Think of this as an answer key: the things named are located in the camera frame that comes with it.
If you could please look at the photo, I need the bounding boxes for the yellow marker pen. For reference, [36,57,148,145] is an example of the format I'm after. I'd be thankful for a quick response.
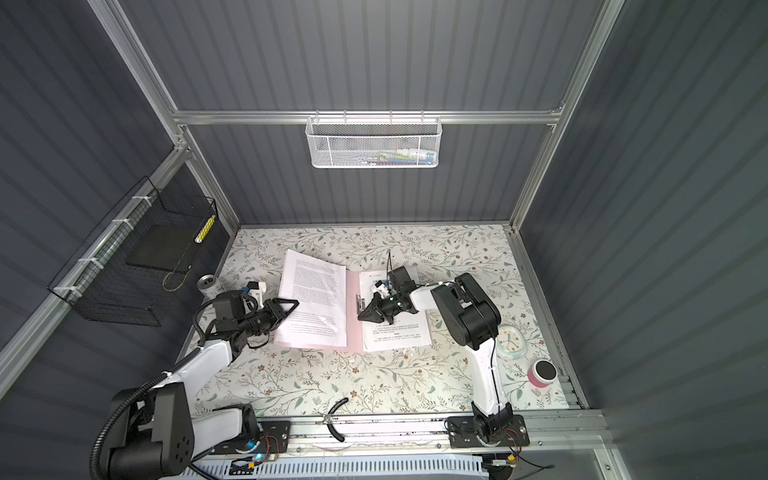
[194,214,216,244]

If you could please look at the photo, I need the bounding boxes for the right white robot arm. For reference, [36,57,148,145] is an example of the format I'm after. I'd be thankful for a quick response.
[357,267,514,445]

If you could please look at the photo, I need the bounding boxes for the stack of printed papers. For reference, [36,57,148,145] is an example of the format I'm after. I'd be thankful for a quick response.
[359,270,432,353]

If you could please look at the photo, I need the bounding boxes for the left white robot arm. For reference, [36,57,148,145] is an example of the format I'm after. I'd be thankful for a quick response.
[89,290,300,479]

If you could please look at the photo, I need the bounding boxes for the white wire mesh basket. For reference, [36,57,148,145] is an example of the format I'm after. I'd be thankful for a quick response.
[305,117,443,169]

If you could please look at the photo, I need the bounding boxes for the black corrugated cable conduit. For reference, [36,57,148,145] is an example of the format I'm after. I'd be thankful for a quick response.
[88,299,229,480]

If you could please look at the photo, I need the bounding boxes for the black wire basket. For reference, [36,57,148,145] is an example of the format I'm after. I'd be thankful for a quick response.
[48,178,218,327]

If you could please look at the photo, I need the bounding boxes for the black notebook in basket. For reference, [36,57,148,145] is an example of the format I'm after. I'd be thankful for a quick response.
[126,225,202,274]

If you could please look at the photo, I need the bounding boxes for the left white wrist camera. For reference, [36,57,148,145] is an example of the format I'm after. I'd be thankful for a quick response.
[242,280,267,308]

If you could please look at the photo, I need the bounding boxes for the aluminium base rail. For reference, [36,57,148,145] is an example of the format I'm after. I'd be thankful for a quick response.
[119,410,613,463]

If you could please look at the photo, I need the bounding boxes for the pink file folder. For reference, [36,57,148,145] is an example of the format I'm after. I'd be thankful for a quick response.
[273,249,421,354]

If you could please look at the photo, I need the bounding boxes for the printed white paper sheet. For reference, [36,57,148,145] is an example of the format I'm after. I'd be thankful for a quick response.
[274,250,347,349]

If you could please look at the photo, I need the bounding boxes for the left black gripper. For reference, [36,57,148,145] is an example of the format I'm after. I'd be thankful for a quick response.
[237,297,296,339]

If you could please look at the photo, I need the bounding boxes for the silver drink can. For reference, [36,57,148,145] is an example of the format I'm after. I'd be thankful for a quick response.
[197,274,222,300]

